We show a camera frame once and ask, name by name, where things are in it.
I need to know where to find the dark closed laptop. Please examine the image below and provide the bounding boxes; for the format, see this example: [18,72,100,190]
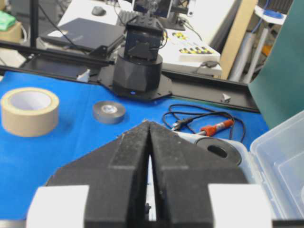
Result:
[40,18,124,51]

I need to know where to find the small white bracket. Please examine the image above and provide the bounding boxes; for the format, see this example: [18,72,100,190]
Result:
[76,69,91,83]

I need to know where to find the black round disc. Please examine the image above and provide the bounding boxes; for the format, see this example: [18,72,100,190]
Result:
[194,137,242,165]

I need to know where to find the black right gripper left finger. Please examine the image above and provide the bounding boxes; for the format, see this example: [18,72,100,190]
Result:
[26,121,151,228]

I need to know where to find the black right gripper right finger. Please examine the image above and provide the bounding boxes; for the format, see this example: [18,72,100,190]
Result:
[149,121,274,228]

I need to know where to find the green cloth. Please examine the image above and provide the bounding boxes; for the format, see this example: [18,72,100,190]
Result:
[0,10,16,31]

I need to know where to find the beige masking tape roll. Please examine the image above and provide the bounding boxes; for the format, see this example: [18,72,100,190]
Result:
[0,87,59,137]

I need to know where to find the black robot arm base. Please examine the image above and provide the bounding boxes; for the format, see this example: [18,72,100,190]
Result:
[97,0,190,102]

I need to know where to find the black power cable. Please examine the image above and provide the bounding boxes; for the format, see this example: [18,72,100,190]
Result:
[162,104,246,143]

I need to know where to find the red handled soldering iron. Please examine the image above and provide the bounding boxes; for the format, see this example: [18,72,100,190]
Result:
[198,119,234,136]

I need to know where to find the grey tape roll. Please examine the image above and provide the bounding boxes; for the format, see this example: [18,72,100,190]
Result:
[93,101,126,124]

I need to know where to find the clear plastic tool box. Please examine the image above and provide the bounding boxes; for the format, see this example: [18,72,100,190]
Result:
[175,110,304,220]

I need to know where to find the dark green board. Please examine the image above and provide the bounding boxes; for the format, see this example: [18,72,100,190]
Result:
[248,0,304,129]

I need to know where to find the black aluminium frame rail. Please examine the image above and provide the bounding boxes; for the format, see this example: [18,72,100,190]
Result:
[0,41,260,113]

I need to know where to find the black computer mouse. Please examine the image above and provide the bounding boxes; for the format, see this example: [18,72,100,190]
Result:
[92,6,106,16]

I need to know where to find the white box with yellow parts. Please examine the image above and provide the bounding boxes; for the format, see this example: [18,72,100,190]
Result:
[159,29,220,66]

